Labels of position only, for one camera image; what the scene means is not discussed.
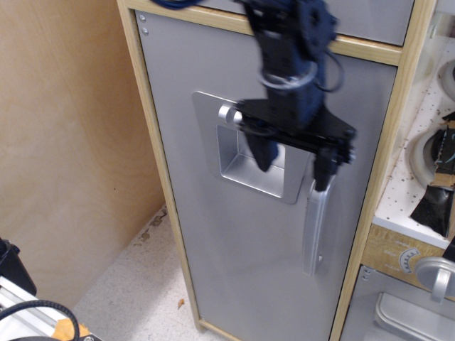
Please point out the silver oven door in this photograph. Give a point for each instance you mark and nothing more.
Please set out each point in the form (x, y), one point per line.
(386, 308)

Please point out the orange tape piece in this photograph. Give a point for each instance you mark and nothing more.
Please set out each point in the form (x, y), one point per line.
(64, 330)

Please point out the black box at left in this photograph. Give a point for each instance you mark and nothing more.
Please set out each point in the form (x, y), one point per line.
(13, 269)

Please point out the silver upper freezer door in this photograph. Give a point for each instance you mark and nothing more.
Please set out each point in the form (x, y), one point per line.
(380, 21)

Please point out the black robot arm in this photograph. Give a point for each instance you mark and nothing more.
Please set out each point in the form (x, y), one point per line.
(293, 37)

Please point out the silver toy fridge door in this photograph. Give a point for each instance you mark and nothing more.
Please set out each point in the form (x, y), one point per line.
(243, 231)

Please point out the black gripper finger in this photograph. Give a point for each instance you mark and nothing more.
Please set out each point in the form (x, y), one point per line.
(264, 150)
(325, 167)

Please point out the silver oven knob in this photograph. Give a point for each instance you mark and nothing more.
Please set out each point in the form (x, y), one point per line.
(437, 275)

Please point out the white speckled toy countertop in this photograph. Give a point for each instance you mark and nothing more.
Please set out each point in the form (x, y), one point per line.
(403, 191)

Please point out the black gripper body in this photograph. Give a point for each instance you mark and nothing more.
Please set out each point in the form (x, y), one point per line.
(294, 113)

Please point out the wooden toy kitchen frame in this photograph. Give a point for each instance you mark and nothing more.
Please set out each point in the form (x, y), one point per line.
(230, 16)

